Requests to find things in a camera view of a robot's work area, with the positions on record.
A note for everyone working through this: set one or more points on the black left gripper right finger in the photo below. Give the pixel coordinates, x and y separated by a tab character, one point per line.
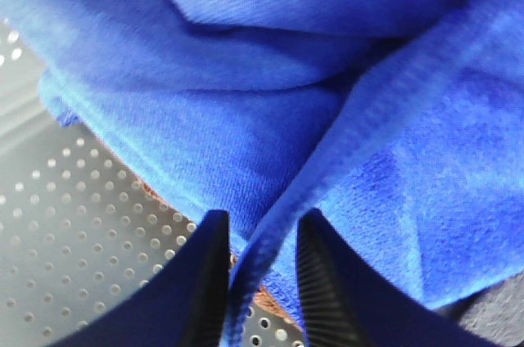
345	302

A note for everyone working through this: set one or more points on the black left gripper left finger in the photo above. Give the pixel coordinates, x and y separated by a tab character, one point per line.
184	304

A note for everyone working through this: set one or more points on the blue microfibre towel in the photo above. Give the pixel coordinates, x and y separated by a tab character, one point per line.
402	120

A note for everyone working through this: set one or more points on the orange cloth under towel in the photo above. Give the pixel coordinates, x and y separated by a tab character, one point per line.
263	298

